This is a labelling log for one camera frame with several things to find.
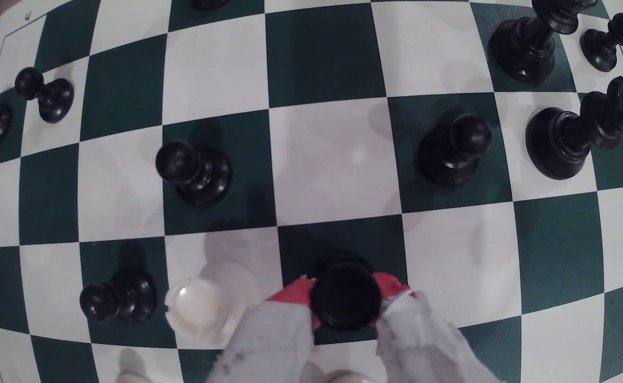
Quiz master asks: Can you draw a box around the black queen chess piece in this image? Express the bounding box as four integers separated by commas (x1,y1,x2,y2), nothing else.
525,76,623,181

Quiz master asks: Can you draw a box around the white rook chess piece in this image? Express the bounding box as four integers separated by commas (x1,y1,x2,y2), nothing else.
164,261,261,341

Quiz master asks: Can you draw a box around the green white chessboard mat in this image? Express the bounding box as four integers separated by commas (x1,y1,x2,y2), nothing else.
0,0,623,383

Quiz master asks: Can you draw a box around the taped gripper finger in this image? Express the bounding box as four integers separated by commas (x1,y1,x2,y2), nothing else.
371,273,505,383
205,276,321,383

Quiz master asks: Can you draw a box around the white pawn chess piece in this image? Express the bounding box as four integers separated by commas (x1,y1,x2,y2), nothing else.
115,348,155,383
301,363,376,383

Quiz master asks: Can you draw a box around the black king chess piece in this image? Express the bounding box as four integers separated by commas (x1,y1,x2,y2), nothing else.
490,0,599,84

